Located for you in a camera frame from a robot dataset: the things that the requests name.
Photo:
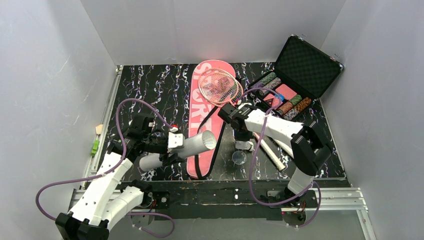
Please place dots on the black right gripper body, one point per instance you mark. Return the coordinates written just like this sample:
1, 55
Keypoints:
243, 136

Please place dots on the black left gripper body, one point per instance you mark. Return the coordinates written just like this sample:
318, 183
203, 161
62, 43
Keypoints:
170, 156

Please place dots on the white shuttlecock front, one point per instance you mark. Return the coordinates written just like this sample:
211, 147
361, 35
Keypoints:
244, 145

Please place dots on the white shuttlecock tube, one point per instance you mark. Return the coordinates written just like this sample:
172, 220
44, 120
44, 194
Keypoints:
194, 145

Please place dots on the clear round tube lid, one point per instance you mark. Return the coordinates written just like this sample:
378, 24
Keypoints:
239, 157

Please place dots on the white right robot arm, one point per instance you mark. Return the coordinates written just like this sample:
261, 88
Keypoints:
309, 145

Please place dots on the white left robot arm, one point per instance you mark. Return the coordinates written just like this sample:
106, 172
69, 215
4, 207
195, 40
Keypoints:
96, 212

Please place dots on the pink badminton racket upper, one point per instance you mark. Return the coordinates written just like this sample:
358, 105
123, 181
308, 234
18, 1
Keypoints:
278, 129

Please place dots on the pink badminton racket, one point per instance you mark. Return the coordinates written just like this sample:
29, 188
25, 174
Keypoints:
270, 155
278, 129

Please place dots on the pink badminton racket lower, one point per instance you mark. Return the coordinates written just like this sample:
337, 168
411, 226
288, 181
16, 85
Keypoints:
270, 155

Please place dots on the pink racket bag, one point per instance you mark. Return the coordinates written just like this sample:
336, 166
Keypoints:
199, 108

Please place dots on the blue dealer chip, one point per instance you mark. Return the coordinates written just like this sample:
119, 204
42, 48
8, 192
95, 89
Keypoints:
280, 97

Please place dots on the pink playing card deck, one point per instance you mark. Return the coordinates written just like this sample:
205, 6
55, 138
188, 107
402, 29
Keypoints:
286, 92

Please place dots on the black poker chip case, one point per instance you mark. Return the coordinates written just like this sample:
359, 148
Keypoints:
303, 68

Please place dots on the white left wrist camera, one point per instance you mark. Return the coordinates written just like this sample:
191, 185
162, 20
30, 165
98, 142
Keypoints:
175, 140

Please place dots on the green clip on wall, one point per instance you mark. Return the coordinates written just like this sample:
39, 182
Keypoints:
95, 147

